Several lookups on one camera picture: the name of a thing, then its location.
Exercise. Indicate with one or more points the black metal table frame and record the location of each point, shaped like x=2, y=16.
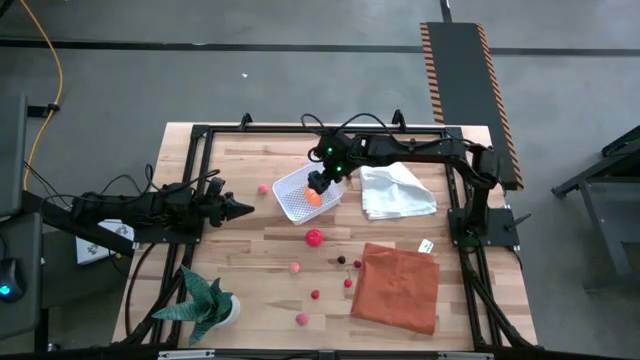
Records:
x=325, y=129

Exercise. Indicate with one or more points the black computer mouse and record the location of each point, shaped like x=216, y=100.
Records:
x=7, y=280

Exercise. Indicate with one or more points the white perforated plastic basket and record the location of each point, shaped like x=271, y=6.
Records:
x=300, y=207

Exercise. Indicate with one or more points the green plant in white pot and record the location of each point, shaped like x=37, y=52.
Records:
x=205, y=305

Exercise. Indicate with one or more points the black support beam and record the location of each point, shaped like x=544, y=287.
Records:
x=75, y=225

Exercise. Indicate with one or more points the black side table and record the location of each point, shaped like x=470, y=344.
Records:
x=600, y=165

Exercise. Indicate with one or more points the red toy tomato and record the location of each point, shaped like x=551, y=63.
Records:
x=314, y=237

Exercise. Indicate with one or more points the red toy raspberry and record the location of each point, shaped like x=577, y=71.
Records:
x=315, y=294

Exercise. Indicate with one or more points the small white tag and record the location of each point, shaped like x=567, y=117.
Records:
x=426, y=245

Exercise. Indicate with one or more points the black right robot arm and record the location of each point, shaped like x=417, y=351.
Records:
x=425, y=150

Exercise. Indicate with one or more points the silver metal bracket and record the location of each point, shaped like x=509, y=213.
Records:
x=465, y=356
x=185, y=354

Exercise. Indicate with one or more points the white folded cloth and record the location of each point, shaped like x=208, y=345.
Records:
x=395, y=192

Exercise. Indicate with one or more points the white printed box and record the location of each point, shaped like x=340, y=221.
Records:
x=100, y=247

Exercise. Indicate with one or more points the orange folded cloth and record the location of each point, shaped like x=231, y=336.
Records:
x=395, y=290

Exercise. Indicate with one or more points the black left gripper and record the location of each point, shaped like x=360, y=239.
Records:
x=215, y=205

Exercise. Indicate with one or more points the pink toy peach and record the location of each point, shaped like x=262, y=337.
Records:
x=262, y=188
x=301, y=319
x=294, y=267

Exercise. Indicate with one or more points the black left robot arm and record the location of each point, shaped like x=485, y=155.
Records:
x=125, y=205

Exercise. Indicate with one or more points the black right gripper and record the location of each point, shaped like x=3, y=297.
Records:
x=340, y=152

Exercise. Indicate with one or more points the grey desk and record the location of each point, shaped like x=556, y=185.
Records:
x=15, y=150

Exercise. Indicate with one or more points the orange toy fruit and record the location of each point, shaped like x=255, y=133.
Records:
x=313, y=200

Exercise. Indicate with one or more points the black striped-edge floor mat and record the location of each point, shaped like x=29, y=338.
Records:
x=465, y=100

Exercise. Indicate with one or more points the bright red toy cherry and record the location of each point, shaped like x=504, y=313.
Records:
x=347, y=283

